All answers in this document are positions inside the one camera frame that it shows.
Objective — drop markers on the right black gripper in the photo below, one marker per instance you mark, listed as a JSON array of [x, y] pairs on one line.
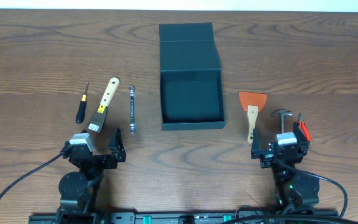
[[270, 160]]

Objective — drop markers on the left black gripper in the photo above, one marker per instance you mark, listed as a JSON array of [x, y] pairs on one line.
[[101, 158]]

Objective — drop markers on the silver ratchet wrench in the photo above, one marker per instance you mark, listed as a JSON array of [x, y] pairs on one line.
[[132, 98]]

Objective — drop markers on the red handled pliers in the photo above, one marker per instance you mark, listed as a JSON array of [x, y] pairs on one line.
[[302, 127]]

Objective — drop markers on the small steel hammer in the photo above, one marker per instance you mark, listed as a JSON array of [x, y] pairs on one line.
[[282, 114]]

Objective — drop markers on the orange scraper wooden handle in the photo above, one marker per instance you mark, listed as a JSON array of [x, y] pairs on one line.
[[252, 103]]

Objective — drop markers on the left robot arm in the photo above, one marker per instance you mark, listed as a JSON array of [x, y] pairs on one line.
[[79, 190]]

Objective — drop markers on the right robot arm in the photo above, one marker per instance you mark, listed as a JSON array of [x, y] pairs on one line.
[[294, 191]]

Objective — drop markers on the black yellow screwdriver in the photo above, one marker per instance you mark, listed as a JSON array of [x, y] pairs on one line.
[[82, 106]]

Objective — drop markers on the dark green open box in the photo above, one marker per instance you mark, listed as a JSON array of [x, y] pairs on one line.
[[191, 94]]

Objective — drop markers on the metal putty knife wooden handle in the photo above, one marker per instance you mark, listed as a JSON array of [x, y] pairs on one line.
[[97, 120]]

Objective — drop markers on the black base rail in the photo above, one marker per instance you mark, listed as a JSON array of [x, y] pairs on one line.
[[144, 218]]

